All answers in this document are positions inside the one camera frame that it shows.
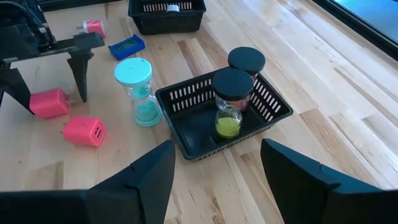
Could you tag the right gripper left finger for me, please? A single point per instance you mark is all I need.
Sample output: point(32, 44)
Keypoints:
point(109, 202)

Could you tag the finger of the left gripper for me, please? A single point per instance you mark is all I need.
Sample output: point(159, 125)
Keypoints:
point(81, 71)
point(14, 85)

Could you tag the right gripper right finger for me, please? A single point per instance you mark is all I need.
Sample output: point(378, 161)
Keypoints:
point(326, 199)

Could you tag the pink USB wall charger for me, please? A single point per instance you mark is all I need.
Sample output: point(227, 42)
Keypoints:
point(49, 104)
point(94, 27)
point(81, 130)

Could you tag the teal sand hourglass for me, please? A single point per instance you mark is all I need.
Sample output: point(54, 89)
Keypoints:
point(132, 71)

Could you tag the blue digital timer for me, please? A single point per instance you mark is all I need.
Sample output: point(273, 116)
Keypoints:
point(126, 46)

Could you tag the white wall charger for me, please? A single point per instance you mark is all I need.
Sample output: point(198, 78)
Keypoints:
point(173, 8)

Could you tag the yellow-green sand hourglass black caps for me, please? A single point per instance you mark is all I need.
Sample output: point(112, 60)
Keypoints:
point(232, 84)

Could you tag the red sand hourglass black caps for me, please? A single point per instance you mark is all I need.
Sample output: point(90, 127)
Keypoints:
point(246, 60)

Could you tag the black slotted plastic basket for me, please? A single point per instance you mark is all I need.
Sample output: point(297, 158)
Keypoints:
point(168, 23)
point(192, 133)

